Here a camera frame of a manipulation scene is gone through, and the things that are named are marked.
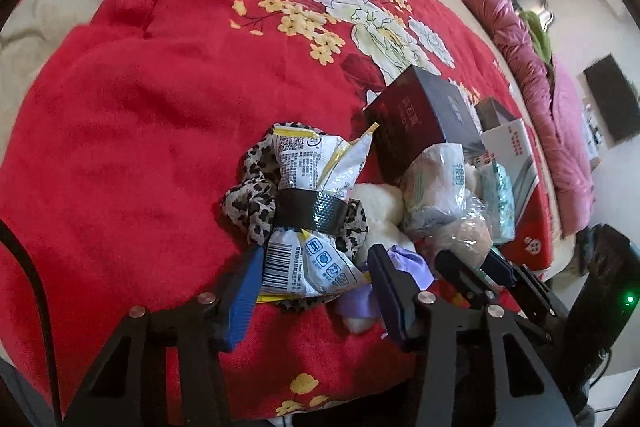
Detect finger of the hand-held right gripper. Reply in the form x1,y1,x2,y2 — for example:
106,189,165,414
434,249,497,308
482,249,572,343

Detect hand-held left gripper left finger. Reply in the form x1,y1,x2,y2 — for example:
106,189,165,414
65,246,267,427

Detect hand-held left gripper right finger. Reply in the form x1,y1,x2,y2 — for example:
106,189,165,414
367,243,577,427

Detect beige item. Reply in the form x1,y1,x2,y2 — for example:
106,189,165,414
425,217,493,268

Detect red white cardboard box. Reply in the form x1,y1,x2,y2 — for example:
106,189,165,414
474,97,554,270

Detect teal patterned tissue packet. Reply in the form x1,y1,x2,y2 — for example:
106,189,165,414
475,159,517,245

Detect white tissue packet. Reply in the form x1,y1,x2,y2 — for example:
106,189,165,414
400,143,487,239

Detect leopard print cloth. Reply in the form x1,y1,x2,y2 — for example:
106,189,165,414
221,122,370,313

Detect small white plush toy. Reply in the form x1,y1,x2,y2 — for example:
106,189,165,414
347,183,435,290

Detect white yellow snack packet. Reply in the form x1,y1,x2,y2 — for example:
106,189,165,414
257,122,380,305

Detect dark square box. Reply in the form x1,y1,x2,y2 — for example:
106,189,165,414
362,66,487,184

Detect pink quilt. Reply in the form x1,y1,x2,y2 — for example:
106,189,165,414
461,0,597,239

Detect red floral blanket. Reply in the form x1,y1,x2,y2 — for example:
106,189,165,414
0,0,556,425

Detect green cloth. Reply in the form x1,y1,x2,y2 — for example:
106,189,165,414
517,7,557,68

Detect black wall screen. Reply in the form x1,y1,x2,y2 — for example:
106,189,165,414
583,54,640,148

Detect black cable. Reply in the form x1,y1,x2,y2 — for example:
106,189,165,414
0,218,65,424

